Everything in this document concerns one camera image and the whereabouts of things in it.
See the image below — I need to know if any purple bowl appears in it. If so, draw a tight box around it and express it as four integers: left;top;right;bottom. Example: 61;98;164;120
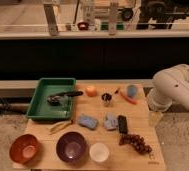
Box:
56;131;87;163

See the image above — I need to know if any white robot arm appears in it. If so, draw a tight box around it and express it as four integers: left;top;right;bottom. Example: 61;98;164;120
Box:
147;64;189;112

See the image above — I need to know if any orange fruit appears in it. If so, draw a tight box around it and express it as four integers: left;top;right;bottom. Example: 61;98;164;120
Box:
85;86;97;97

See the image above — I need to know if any small dark cup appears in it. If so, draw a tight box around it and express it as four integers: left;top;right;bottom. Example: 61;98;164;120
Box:
101;93;112;107

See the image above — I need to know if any blue cup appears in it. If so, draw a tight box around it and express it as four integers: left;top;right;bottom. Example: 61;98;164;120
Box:
127;85;138;98

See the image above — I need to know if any grey blue cloth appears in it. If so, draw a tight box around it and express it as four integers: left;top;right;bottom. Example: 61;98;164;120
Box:
104;113;118;131

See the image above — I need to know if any black remote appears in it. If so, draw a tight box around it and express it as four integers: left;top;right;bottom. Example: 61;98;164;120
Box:
118;115;128;134

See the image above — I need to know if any wooden board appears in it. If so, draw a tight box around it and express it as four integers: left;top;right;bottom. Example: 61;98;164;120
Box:
13;83;166;171

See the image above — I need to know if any yellow banana peel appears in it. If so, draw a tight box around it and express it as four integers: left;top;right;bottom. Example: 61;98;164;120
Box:
49;120;73;134

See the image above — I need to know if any green plastic tray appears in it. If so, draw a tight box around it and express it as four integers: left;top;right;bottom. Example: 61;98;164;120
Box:
27;78;76;121

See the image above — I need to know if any bunch of dark grapes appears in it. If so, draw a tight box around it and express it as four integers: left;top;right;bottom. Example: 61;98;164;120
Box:
119;134;152;155

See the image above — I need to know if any red bowl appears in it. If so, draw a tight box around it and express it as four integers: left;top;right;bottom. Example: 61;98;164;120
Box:
9;134;39;164

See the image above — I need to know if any black handled scoop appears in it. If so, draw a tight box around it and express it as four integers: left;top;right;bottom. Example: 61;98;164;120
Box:
47;91;83;106

